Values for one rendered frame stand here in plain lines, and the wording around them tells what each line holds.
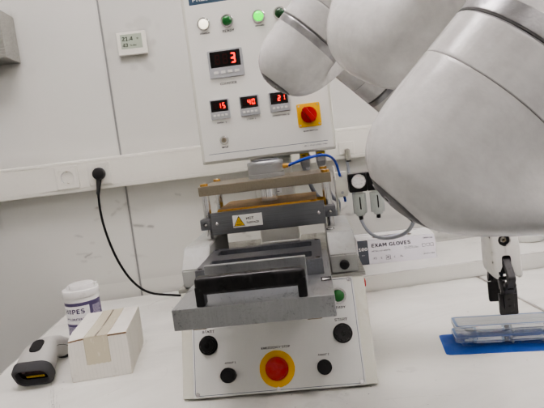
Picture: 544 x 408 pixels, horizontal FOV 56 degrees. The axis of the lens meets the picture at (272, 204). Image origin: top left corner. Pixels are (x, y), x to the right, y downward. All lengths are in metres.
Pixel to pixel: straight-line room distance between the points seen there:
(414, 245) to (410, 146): 1.21
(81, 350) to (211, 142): 0.55
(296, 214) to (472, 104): 0.69
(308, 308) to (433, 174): 0.37
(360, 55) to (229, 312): 0.37
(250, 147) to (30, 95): 0.82
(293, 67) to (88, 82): 1.12
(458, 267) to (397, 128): 1.16
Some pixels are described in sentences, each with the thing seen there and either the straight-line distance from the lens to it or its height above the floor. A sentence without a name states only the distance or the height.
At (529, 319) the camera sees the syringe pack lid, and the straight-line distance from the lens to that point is 1.09.
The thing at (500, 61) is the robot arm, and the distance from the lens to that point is 0.36.
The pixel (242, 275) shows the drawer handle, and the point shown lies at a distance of 0.68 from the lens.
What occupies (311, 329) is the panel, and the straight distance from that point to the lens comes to 0.93.
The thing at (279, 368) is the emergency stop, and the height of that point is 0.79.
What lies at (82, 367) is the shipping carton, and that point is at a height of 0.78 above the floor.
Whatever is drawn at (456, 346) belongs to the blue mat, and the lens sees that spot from 1.07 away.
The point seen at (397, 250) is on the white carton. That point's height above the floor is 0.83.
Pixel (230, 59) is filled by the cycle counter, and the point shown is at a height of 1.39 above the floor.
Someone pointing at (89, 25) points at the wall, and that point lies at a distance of 1.78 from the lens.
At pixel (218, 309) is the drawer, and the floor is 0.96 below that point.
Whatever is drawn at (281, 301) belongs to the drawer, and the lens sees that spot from 0.68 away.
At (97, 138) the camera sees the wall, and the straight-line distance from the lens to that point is 1.73.
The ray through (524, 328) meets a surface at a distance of 1.08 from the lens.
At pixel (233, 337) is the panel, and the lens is 0.94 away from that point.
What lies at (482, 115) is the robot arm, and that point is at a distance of 0.36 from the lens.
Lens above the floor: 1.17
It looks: 6 degrees down
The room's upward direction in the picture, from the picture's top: 7 degrees counter-clockwise
